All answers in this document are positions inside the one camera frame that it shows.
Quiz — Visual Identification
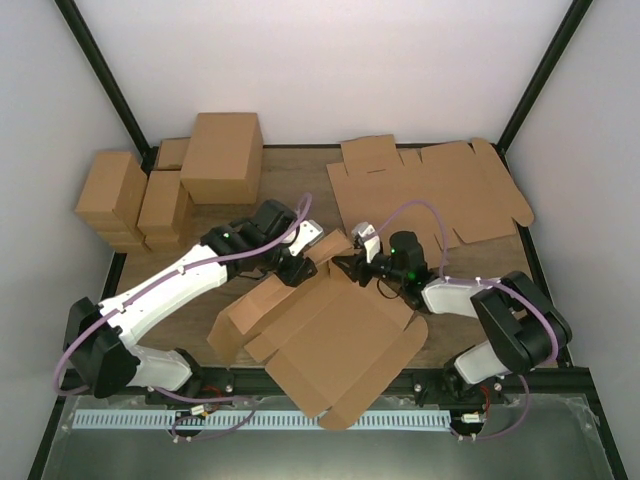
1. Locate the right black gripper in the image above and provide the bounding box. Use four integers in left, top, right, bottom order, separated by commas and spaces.
332, 245, 406, 288

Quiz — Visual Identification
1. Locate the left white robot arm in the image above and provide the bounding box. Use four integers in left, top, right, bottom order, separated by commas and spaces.
54, 194, 323, 404

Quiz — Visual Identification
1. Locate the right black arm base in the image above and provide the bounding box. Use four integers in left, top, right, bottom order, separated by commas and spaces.
411, 368, 505, 409

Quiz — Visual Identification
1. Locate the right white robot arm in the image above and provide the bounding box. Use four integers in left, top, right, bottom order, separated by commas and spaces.
333, 230, 573, 403

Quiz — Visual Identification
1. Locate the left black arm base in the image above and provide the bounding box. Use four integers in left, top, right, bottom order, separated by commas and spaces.
144, 367, 235, 409

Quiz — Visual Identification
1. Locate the large folded cardboard box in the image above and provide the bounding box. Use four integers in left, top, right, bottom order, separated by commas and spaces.
181, 112, 263, 205

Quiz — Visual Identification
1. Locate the rear small cardboard box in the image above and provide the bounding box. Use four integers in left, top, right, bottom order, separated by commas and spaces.
154, 137, 190, 171

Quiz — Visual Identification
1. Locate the stack of flat cardboard blanks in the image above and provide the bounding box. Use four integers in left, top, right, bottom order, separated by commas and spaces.
327, 135, 534, 262

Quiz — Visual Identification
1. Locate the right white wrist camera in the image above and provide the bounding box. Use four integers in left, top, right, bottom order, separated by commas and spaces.
351, 222, 381, 264

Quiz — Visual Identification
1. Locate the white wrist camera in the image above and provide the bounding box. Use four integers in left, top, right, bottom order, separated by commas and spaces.
351, 222, 381, 264
288, 220, 324, 256

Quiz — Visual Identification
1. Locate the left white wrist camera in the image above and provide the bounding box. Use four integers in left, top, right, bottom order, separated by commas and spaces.
288, 220, 324, 256

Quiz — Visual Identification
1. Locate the black aluminium frame rail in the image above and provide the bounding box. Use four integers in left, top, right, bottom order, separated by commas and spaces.
63, 367, 592, 401

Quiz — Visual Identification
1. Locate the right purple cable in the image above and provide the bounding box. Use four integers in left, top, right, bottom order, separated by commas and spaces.
369, 199, 564, 443

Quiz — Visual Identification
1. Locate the light blue slotted cable duct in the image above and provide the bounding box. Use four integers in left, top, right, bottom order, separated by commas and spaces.
72, 409, 451, 432

